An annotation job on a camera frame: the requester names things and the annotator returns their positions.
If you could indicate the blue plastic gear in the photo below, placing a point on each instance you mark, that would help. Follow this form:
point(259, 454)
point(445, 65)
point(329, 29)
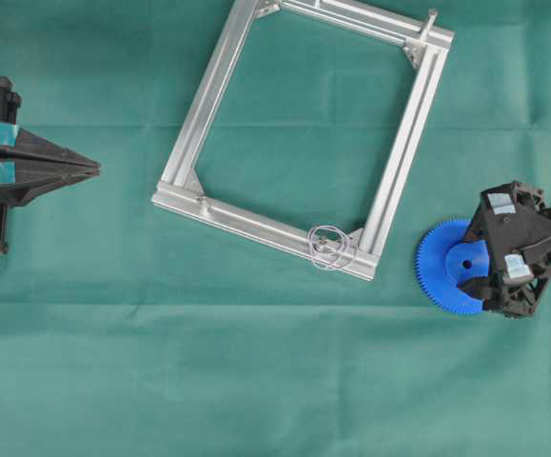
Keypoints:
point(443, 261)

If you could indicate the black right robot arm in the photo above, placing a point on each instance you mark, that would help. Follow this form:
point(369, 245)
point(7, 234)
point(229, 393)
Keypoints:
point(515, 223)

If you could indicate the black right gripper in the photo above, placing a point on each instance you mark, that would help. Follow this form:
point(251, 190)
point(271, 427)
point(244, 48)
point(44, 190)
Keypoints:
point(519, 301)

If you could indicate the green table cloth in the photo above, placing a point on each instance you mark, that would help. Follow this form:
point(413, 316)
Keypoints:
point(128, 330)

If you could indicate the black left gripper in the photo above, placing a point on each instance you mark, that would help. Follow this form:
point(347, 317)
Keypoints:
point(24, 145)

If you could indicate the steel shaft on frame corner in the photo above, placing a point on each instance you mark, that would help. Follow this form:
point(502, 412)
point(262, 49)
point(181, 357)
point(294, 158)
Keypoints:
point(428, 24)

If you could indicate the square aluminium extrusion frame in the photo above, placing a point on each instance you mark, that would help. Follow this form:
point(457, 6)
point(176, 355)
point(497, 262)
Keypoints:
point(359, 252)

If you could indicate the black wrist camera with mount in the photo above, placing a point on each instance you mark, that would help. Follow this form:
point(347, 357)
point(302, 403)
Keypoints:
point(505, 225)

